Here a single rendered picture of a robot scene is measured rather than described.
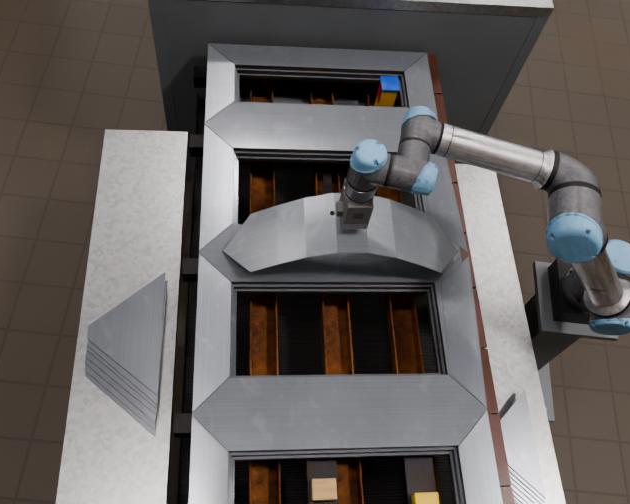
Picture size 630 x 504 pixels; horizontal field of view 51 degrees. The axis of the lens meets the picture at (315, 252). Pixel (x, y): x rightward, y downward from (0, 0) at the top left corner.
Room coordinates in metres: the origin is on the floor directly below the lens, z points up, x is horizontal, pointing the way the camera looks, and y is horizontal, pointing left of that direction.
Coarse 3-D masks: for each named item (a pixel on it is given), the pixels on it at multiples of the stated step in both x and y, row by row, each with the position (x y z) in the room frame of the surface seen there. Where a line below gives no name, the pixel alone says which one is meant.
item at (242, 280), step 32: (256, 160) 1.18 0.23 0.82; (288, 160) 1.20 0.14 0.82; (320, 160) 1.22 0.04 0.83; (224, 256) 0.81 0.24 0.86; (320, 256) 0.87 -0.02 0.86; (352, 256) 0.89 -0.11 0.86; (384, 256) 0.92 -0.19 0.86; (256, 288) 0.75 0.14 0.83; (288, 288) 0.77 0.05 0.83; (320, 288) 0.79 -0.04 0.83; (352, 288) 0.81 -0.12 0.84; (384, 288) 0.83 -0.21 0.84; (416, 288) 0.85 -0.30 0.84; (352, 448) 0.37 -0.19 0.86; (384, 448) 0.39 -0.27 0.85; (416, 448) 0.41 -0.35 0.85; (448, 448) 0.43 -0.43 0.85
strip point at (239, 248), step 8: (248, 224) 0.89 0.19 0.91; (240, 232) 0.87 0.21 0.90; (248, 232) 0.87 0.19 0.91; (232, 240) 0.85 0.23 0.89; (240, 240) 0.85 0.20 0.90; (248, 240) 0.85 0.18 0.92; (232, 248) 0.83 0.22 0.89; (240, 248) 0.82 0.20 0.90; (248, 248) 0.82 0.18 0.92; (232, 256) 0.80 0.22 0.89; (240, 256) 0.80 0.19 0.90; (248, 256) 0.80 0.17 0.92; (240, 264) 0.78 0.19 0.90; (248, 264) 0.77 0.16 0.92
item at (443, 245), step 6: (432, 216) 1.04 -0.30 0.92; (438, 228) 1.01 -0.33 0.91; (438, 234) 0.99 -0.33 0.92; (444, 234) 1.00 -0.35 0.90; (438, 240) 0.97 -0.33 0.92; (444, 240) 0.98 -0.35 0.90; (438, 246) 0.95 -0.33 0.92; (444, 246) 0.96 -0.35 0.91; (438, 252) 0.93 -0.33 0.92; (444, 252) 0.94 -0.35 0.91; (450, 252) 0.96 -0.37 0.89; (438, 258) 0.91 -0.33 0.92; (444, 258) 0.92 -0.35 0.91; (450, 258) 0.93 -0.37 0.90; (444, 264) 0.90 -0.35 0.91
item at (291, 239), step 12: (288, 204) 0.94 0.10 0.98; (300, 204) 0.94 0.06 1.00; (288, 216) 0.91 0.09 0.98; (300, 216) 0.90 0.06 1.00; (288, 228) 0.87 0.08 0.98; (300, 228) 0.87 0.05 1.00; (288, 240) 0.83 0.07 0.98; (300, 240) 0.83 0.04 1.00; (288, 252) 0.80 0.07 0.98; (300, 252) 0.80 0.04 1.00
